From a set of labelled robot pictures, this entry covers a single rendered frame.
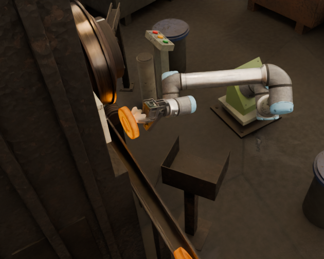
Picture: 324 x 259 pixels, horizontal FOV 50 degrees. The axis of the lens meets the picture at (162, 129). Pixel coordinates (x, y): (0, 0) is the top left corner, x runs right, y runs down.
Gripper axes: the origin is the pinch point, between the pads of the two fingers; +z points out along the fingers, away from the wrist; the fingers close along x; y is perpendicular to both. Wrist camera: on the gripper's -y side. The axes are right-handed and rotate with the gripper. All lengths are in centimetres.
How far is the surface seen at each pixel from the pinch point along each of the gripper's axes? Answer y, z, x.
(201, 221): -73, -49, 24
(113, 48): 33.4, 7.7, -7.2
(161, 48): -7, -65, -76
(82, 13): 46, 19, -14
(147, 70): -25, -57, -78
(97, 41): 39.1, 17.0, -2.5
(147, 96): -50, -63, -79
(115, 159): -1.8, 15.6, 20.8
